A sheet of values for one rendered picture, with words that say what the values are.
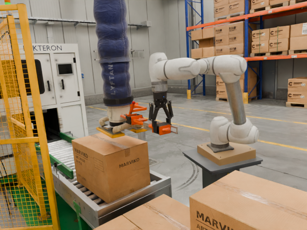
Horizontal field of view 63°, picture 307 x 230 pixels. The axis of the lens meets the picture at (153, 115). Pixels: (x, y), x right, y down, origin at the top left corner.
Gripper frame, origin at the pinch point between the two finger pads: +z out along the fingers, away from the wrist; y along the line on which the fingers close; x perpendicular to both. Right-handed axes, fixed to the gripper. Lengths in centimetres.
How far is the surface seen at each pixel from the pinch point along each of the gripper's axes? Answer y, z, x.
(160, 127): 4.2, -1.5, 5.0
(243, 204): -7, 27, 52
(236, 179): -23.6, 26.7, 33.5
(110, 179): 18, 46, -48
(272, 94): -784, 102, -465
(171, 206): -17, 67, -20
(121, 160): 7, 35, -50
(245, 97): -644, 96, -471
